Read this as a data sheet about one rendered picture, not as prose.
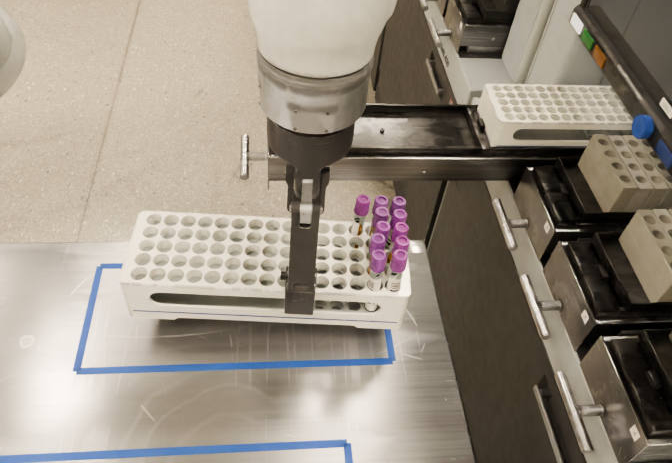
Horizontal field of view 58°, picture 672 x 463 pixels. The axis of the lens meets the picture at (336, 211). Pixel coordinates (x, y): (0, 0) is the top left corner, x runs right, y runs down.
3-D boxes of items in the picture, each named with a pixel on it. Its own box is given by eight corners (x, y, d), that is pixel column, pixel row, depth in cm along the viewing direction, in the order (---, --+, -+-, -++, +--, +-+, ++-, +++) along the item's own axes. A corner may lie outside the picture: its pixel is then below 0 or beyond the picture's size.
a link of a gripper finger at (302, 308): (317, 267, 59) (317, 273, 58) (313, 309, 64) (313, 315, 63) (286, 266, 59) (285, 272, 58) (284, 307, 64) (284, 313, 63)
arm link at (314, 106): (250, 75, 43) (251, 140, 48) (377, 85, 44) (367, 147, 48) (261, 10, 50) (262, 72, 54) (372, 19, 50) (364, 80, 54)
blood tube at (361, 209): (359, 260, 72) (374, 198, 64) (352, 269, 71) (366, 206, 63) (348, 253, 73) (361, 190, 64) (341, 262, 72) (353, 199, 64)
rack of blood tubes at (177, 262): (397, 258, 74) (405, 224, 69) (402, 329, 67) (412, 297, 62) (147, 245, 72) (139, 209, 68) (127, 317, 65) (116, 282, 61)
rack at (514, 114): (636, 115, 108) (652, 86, 103) (661, 153, 101) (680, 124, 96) (474, 113, 104) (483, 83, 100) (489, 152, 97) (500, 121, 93)
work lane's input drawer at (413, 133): (634, 138, 114) (656, 99, 108) (667, 190, 105) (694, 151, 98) (241, 134, 106) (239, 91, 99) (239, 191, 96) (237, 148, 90)
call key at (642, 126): (636, 128, 78) (647, 109, 76) (646, 144, 76) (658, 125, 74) (627, 128, 78) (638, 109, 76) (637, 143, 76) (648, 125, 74)
